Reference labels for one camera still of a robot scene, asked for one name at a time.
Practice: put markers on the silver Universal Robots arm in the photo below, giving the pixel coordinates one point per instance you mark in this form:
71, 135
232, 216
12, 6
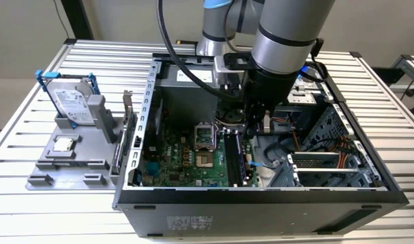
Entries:
284, 30

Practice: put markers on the grey metal drive cage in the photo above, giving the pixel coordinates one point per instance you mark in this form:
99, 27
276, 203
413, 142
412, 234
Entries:
301, 97

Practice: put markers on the round CPU cooler fan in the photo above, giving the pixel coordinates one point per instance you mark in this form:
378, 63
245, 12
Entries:
233, 115

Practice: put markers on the grey power supply unit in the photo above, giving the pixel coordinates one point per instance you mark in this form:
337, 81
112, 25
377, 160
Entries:
189, 101

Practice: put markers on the metal locking lever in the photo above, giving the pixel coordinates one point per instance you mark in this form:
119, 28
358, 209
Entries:
215, 138

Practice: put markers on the metal disk bay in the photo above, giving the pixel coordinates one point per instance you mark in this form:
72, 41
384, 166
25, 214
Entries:
314, 157

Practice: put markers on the yellow black plug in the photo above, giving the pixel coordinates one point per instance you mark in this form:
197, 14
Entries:
179, 41

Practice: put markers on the CPU socket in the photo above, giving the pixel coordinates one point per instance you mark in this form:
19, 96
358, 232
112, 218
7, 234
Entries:
205, 160

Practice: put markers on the green motherboard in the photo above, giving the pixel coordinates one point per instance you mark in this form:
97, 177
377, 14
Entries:
172, 162

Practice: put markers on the aluminium side table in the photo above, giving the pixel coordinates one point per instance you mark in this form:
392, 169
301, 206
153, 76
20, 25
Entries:
413, 63

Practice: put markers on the teal expansion slot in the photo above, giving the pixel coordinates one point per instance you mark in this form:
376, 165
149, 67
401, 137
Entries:
152, 169

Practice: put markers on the black PC case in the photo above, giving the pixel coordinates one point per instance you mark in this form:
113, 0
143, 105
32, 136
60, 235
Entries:
227, 218

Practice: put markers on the grey parts rack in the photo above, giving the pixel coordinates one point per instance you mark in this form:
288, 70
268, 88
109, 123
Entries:
88, 142

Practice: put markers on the silver hard disk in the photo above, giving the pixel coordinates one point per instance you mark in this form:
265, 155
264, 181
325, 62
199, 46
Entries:
69, 101

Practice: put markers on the silver CPU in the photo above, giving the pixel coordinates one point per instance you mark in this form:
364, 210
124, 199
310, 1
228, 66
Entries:
63, 145

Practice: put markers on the blue disk carrier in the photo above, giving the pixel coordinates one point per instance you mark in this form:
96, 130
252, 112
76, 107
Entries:
51, 75

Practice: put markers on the silver camera in black bracket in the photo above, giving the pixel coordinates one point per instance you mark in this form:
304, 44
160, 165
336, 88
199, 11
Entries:
232, 64

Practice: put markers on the black table bracket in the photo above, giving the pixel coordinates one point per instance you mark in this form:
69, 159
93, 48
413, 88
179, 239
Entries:
388, 75

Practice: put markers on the black vertical post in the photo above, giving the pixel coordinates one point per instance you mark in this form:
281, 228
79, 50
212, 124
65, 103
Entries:
79, 20

